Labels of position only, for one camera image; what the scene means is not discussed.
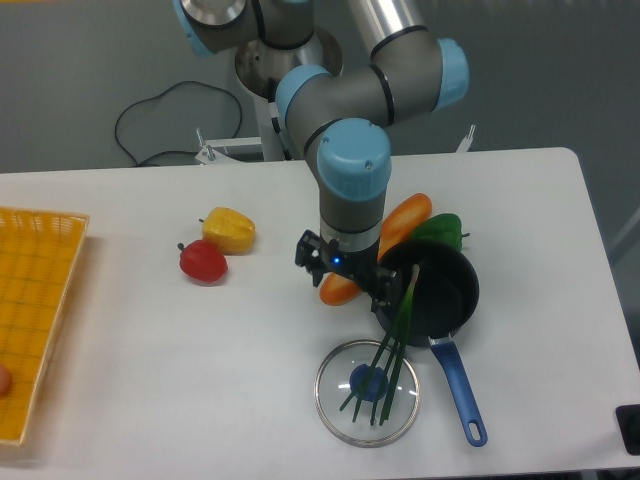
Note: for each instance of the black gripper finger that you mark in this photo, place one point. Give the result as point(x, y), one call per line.
point(308, 256)
point(382, 287)

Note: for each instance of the glass lid blue knob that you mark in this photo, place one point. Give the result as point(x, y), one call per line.
point(332, 386)

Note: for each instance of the yellow plastic basket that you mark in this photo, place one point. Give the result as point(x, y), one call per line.
point(39, 252)

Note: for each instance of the red bell pepper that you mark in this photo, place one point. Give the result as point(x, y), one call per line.
point(202, 262)

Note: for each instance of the green bell pepper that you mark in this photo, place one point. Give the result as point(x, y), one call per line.
point(445, 228)

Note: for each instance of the green scallion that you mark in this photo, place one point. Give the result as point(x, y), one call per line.
point(377, 382)

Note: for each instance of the yellow bell pepper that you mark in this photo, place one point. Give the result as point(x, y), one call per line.
point(230, 231)

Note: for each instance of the orange baguette bread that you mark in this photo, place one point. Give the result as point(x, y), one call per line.
point(396, 228)

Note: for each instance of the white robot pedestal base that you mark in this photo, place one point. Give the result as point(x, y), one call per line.
point(260, 135)

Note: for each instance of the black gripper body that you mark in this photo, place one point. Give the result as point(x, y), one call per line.
point(361, 266)

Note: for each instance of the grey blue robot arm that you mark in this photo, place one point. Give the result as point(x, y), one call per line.
point(338, 122)

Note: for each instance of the black device at edge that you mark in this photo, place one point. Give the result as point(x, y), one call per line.
point(628, 421)

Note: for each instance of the black pot blue handle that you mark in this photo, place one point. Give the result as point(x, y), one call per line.
point(445, 297)

